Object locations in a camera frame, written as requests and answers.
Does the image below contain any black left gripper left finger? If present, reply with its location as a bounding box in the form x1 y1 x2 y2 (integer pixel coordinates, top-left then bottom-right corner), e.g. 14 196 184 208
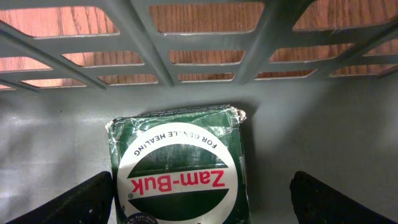
7 171 113 224

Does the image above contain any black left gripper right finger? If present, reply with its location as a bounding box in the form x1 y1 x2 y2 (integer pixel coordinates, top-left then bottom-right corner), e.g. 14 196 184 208
290 171 395 224

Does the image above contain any dark grey plastic basket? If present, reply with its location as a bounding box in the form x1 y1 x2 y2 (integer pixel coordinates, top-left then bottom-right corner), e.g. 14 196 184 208
1 1 397 223

